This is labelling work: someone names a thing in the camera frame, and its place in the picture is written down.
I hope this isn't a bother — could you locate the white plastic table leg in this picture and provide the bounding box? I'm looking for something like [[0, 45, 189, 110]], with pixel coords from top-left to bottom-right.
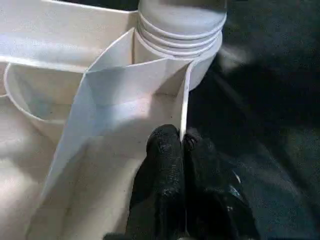
[[136, 0, 229, 58]]

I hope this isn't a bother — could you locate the white plastic table top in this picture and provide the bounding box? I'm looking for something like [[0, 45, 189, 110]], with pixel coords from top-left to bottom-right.
[[0, 0, 224, 240]]

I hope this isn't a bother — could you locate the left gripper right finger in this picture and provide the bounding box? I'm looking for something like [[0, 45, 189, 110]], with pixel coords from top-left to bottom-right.
[[183, 129, 261, 240]]

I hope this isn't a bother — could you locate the black work mat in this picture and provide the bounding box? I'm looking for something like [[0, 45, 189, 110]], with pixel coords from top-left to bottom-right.
[[49, 0, 320, 240]]

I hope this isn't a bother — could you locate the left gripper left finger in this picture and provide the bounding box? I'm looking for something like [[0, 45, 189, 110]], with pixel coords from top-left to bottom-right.
[[125, 123, 188, 240]]

